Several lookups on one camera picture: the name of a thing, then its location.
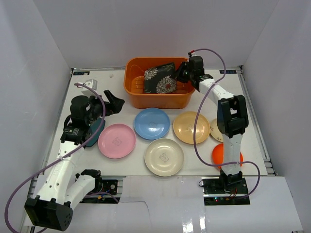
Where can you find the teal square plate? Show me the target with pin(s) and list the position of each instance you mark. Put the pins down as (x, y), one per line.
(95, 131)

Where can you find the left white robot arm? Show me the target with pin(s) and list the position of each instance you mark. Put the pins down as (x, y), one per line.
(53, 206)

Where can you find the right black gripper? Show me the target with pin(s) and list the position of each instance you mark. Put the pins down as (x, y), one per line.
(178, 73)

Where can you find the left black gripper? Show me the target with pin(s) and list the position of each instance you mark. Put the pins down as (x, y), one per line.
(107, 105)

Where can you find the orange plastic bin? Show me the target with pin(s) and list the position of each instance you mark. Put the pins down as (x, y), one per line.
(133, 85)

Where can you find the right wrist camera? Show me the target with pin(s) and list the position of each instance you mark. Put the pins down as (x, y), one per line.
(192, 53)

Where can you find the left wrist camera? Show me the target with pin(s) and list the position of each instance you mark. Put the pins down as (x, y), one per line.
(92, 84)

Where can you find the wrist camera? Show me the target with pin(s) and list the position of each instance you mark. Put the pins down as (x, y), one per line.
(192, 53)
(92, 84)

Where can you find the black floral rectangular plate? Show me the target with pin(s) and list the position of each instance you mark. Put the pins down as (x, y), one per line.
(158, 80)

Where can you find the tan round plate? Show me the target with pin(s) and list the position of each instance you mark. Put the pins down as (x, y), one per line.
(183, 127)

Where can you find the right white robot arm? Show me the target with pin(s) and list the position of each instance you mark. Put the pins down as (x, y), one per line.
(232, 116)

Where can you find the orange round plate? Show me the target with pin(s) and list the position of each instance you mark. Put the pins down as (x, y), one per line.
(217, 154)

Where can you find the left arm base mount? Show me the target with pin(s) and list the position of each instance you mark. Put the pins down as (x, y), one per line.
(108, 186)

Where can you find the small cream patterned plate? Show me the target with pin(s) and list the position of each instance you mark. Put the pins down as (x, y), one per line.
(214, 131)

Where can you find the blue round plate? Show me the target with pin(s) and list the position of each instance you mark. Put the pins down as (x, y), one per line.
(152, 123)

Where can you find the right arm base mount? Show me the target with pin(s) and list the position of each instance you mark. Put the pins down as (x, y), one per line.
(216, 195)

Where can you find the cream round plate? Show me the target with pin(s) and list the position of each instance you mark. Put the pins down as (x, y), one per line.
(164, 157)

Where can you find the pink round plate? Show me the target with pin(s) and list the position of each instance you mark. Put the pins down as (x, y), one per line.
(117, 141)

